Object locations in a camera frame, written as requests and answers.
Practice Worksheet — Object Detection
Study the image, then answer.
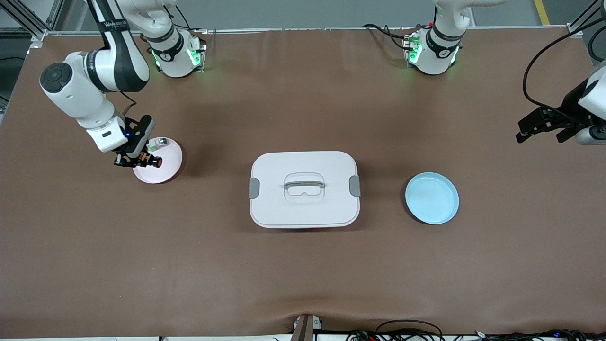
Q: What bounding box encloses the pink round plate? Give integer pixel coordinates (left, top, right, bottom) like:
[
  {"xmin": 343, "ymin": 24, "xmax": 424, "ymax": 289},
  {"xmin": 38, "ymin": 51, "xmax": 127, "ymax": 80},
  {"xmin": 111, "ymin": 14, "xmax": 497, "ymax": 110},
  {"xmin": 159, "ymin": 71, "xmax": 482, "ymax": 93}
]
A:
[{"xmin": 133, "ymin": 137, "xmax": 183, "ymax": 184}]

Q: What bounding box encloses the light blue round plate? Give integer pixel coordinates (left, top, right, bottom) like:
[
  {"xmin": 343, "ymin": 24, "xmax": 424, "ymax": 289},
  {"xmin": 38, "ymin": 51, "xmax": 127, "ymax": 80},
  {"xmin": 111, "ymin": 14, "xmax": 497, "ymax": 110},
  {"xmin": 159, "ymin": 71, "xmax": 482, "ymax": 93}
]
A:
[{"xmin": 405, "ymin": 172, "xmax": 460, "ymax": 225}]

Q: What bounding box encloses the brown table cover mat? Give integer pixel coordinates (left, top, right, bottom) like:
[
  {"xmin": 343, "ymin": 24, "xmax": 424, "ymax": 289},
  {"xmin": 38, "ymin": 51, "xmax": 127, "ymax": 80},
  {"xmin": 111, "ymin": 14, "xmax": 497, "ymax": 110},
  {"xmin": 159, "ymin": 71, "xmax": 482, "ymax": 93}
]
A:
[{"xmin": 0, "ymin": 29, "xmax": 606, "ymax": 338}]

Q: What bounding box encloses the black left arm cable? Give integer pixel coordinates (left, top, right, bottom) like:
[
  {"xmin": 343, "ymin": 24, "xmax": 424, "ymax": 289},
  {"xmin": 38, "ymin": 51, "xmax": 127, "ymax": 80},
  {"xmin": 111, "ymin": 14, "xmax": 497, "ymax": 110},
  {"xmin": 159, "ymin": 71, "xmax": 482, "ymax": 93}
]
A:
[{"xmin": 522, "ymin": 24, "xmax": 606, "ymax": 119}]

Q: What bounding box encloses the aluminium frame post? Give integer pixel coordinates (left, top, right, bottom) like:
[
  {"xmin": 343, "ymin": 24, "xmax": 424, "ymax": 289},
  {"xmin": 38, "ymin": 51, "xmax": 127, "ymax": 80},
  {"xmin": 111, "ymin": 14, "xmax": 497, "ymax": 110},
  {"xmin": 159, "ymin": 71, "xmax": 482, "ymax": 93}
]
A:
[
  {"xmin": 0, "ymin": 0, "xmax": 67, "ymax": 49},
  {"xmin": 566, "ymin": 0, "xmax": 606, "ymax": 38}
]

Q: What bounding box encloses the black right base cable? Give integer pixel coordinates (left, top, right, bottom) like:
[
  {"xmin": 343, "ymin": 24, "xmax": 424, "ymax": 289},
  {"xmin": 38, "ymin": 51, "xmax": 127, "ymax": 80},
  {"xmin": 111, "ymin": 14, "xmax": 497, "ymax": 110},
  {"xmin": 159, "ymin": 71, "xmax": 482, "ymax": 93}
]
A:
[{"xmin": 161, "ymin": 5, "xmax": 209, "ymax": 34}]

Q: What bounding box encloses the black base cable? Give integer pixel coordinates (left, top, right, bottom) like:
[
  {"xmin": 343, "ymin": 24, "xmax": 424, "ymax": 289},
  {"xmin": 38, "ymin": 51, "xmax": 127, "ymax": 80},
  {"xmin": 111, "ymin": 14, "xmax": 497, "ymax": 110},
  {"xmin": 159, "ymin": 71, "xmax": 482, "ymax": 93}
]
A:
[
  {"xmin": 362, "ymin": 23, "xmax": 417, "ymax": 50},
  {"xmin": 161, "ymin": 5, "xmax": 209, "ymax": 34}
]

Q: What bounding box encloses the white lidded container with handle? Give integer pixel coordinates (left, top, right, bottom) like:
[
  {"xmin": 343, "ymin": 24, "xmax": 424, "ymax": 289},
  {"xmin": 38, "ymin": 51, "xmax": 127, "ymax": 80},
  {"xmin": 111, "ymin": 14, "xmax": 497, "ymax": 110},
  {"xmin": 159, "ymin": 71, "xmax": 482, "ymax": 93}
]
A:
[{"xmin": 249, "ymin": 151, "xmax": 361, "ymax": 229}]

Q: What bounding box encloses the black left base cable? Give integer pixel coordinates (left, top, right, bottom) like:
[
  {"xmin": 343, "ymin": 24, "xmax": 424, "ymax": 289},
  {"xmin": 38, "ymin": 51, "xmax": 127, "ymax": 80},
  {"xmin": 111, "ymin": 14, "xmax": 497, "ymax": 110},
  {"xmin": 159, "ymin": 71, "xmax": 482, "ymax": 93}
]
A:
[{"xmin": 362, "ymin": 23, "xmax": 417, "ymax": 50}]

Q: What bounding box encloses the aluminium table edge rail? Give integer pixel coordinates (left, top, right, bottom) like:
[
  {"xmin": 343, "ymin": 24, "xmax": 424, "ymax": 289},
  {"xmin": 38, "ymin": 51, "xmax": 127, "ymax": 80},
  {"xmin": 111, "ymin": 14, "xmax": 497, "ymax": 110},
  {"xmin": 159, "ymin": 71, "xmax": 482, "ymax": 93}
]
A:
[{"xmin": 45, "ymin": 25, "xmax": 584, "ymax": 37}]

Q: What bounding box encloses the black cable bundle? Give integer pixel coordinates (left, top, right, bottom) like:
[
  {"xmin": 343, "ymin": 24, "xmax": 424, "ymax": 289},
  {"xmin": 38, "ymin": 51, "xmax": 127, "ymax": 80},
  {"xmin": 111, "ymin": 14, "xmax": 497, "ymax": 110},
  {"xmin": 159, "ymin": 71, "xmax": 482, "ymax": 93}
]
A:
[{"xmin": 473, "ymin": 329, "xmax": 606, "ymax": 341}]

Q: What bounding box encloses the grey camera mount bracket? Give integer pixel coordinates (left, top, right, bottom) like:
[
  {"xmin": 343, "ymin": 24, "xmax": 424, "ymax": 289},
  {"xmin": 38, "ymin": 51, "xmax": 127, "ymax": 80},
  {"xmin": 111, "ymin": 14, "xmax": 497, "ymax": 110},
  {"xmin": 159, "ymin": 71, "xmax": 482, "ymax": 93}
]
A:
[{"xmin": 290, "ymin": 314, "xmax": 323, "ymax": 341}]

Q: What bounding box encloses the black looped cable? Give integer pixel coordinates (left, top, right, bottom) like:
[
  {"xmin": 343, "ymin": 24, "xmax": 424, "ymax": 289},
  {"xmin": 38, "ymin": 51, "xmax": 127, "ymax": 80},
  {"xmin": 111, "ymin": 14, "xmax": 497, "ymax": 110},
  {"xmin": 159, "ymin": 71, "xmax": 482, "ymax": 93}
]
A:
[{"xmin": 375, "ymin": 319, "xmax": 444, "ymax": 341}]

